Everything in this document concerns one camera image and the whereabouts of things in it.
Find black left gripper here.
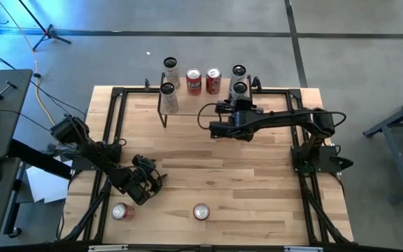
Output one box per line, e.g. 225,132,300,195
122,167,168,207

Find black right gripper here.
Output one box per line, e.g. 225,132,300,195
209,101,264,142

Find silver Celsius slim can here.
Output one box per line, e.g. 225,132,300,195
230,81,249,102
229,64,248,87
160,82,180,115
162,56,181,90

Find red Fanta soda can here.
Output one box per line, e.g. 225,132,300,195
192,202,211,221
111,202,136,222
205,66,222,95
185,67,203,96

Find wooden shelf with black legs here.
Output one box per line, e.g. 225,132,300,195
157,72,255,129

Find white paper sheets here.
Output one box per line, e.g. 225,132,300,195
25,159,73,204

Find black diagonal support bar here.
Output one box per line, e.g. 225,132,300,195
8,139,73,180

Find dark grey side desk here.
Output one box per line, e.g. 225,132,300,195
0,69,34,248

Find black tripod stand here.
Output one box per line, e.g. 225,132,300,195
17,0,72,53

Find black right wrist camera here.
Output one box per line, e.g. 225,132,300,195
234,98,255,111

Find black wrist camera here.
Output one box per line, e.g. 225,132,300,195
234,98,255,111
131,153,157,172

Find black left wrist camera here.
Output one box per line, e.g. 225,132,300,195
131,153,157,172

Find black right camera cable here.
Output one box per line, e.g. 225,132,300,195
197,102,225,131

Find silver metal bracket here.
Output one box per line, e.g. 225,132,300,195
283,246,324,252
87,244,129,252

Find black aluminium table frame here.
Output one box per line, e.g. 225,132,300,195
59,85,355,248

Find grey metal table frame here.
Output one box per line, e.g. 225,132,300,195
362,90,403,206

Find yellow extension cable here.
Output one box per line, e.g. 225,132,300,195
0,0,57,127

